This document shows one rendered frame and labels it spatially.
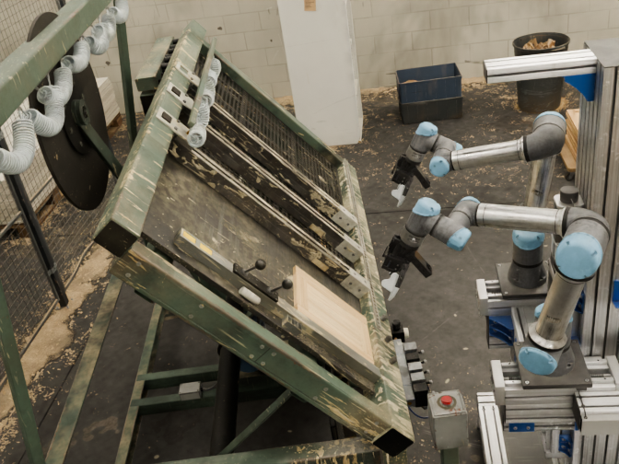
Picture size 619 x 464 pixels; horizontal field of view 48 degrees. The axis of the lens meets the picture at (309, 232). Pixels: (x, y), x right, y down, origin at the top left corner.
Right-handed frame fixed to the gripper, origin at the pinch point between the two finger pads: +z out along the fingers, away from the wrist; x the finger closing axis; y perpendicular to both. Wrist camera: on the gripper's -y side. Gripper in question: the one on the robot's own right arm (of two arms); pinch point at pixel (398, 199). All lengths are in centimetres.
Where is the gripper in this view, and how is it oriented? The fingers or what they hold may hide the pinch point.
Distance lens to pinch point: 295.4
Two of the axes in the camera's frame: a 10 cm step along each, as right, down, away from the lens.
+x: -1.0, 5.3, -8.4
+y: -9.4, -3.3, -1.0
